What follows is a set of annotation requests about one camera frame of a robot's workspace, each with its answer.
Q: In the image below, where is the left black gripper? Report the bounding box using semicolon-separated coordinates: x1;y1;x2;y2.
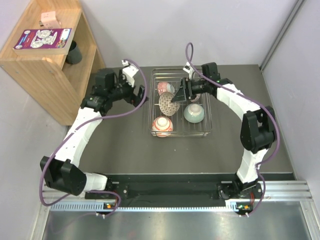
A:
108;69;149;108

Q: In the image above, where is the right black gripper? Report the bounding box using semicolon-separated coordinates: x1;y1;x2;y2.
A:
171;77;209;104

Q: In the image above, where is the beige lattice patterned bowl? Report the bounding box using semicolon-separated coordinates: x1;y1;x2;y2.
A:
158;92;180;117

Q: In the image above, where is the red daisy patterned bowl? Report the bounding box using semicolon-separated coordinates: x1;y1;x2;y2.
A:
157;81;175;95

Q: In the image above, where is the mint green bowl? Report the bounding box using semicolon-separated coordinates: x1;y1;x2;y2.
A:
183;103;205;124

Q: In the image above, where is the metal wire dish rack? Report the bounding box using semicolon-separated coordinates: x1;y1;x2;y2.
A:
148;67;213;137

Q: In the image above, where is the red floral bowl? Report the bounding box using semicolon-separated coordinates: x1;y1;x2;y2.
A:
151;116;174;138

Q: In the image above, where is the white red patterned bowl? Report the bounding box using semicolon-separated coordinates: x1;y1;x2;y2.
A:
190;93;201;103

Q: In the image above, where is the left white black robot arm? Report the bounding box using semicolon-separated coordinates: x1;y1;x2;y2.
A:
39;65;147;199

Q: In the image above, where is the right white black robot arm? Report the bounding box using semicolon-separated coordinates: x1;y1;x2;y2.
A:
172;62;277;200

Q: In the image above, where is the dark grey cup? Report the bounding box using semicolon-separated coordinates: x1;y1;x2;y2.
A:
65;40;83;65

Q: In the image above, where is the wooden shelf unit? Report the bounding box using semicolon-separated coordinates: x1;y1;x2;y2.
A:
0;0;105;126

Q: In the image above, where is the purple book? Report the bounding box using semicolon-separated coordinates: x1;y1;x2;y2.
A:
12;28;74;56

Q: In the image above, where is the pink power adapter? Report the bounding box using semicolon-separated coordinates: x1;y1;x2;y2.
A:
39;11;61;29

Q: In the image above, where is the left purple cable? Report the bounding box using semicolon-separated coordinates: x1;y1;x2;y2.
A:
39;58;148;218

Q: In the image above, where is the purple cable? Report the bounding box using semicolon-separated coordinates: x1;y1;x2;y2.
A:
39;58;148;218
185;42;281;217

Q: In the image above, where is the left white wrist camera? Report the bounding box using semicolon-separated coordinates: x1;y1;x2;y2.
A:
121;60;139;88

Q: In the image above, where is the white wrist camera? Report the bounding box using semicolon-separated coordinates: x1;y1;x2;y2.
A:
121;60;139;88
182;62;195;80

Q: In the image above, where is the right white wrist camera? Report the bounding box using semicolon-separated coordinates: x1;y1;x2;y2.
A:
182;62;195;80

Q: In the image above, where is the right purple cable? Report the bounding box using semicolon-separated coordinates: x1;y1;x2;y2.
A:
185;42;281;217

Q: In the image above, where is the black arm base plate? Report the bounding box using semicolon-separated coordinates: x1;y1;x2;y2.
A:
84;181;263;201

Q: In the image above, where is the aluminium rail frame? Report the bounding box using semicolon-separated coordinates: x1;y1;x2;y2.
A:
30;173;320;240

